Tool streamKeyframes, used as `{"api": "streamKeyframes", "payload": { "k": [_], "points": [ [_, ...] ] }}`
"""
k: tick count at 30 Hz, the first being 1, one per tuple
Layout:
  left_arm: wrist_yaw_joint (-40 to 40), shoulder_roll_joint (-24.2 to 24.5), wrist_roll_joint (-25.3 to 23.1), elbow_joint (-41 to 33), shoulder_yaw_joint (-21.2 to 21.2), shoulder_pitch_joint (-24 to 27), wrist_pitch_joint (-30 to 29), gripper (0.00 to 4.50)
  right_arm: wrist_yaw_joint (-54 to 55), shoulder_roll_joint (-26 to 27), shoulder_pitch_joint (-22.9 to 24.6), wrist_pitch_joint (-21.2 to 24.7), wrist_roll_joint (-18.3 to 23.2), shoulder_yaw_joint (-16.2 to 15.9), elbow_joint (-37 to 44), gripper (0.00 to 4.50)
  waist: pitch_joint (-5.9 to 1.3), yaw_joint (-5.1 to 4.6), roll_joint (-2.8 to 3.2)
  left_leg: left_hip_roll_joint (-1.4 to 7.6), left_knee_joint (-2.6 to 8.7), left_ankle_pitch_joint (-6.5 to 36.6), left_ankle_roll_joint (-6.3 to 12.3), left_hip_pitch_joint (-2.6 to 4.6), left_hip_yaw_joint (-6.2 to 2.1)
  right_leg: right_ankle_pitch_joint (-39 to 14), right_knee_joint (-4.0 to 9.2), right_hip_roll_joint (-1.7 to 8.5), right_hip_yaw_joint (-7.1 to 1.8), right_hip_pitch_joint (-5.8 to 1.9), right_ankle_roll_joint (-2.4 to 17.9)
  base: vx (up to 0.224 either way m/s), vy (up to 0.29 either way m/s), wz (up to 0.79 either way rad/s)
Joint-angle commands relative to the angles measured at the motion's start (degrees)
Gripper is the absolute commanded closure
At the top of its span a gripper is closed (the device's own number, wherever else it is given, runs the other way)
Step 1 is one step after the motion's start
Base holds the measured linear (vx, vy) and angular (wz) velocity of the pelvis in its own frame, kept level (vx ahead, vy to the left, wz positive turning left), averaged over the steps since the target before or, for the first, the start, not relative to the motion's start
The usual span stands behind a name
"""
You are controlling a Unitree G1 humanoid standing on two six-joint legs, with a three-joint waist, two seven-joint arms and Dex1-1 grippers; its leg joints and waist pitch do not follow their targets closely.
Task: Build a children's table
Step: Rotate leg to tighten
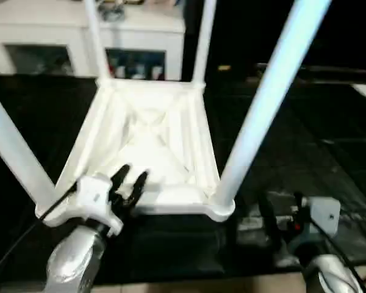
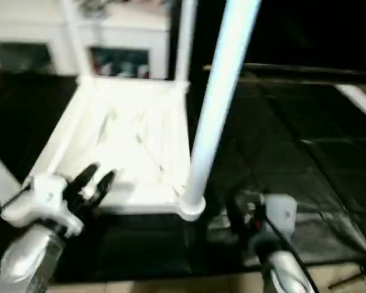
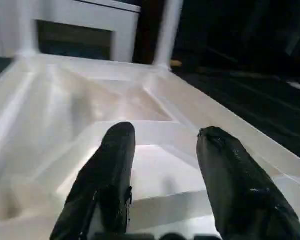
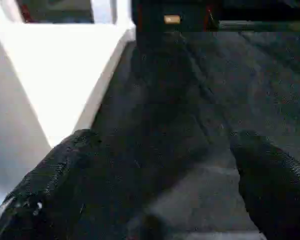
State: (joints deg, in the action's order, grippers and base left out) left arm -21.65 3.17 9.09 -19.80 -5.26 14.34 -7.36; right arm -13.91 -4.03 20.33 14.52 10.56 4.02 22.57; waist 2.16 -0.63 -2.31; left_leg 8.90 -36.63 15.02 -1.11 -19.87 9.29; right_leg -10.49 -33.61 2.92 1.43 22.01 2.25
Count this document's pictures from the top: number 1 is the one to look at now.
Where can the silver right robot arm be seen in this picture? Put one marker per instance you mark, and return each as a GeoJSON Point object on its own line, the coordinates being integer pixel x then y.
{"type": "Point", "coordinates": [329, 278]}

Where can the black work mat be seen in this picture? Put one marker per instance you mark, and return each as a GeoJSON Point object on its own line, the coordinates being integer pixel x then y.
{"type": "Point", "coordinates": [305, 152]}

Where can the black metal bar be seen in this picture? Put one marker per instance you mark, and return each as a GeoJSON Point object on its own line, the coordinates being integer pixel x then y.
{"type": "Point", "coordinates": [341, 70]}

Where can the small beige tag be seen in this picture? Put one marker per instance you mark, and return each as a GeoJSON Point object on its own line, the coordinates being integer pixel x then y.
{"type": "Point", "coordinates": [224, 68]}

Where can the white glass-door cabinet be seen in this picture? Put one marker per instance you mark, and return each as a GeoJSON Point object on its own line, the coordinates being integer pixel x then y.
{"type": "Point", "coordinates": [49, 30]}

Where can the dark object on cabinet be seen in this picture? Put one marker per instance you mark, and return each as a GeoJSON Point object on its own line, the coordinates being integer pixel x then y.
{"type": "Point", "coordinates": [113, 12]}

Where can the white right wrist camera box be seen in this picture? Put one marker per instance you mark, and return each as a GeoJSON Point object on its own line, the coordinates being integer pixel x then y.
{"type": "Point", "coordinates": [324, 213]}

